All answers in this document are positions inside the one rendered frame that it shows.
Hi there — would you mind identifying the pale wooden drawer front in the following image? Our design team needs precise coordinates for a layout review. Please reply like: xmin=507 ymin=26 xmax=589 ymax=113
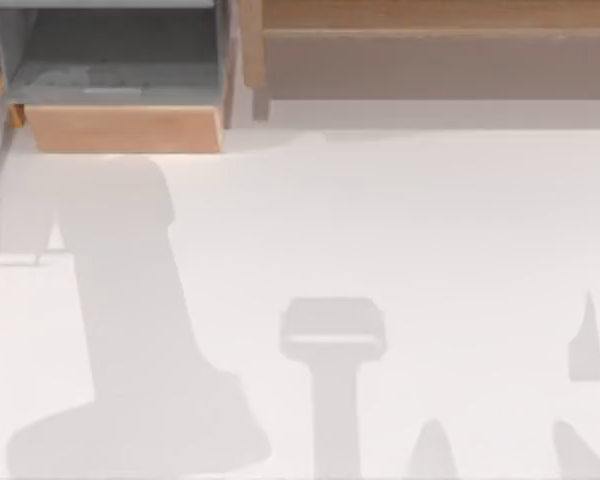
xmin=22 ymin=104 xmax=224 ymax=154

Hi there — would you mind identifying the wooden cupboard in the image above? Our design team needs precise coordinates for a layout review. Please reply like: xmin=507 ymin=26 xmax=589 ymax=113
xmin=238 ymin=0 xmax=600 ymax=122

